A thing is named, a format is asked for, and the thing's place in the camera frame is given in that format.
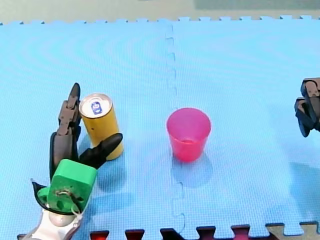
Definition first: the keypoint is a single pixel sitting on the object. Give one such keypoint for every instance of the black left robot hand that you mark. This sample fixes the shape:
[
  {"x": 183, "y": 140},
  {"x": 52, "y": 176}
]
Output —
[{"x": 65, "y": 140}]

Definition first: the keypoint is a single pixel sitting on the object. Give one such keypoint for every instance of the pink plastic cup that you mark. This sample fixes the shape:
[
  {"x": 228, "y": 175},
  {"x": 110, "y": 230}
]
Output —
[{"x": 188, "y": 140}]

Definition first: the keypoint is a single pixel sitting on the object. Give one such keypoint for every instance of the yellow drink can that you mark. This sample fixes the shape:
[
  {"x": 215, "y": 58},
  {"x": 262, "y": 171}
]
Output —
[{"x": 102, "y": 125}]

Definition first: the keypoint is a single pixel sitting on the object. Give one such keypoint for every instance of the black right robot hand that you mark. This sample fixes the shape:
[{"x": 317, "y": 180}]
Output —
[{"x": 311, "y": 110}]

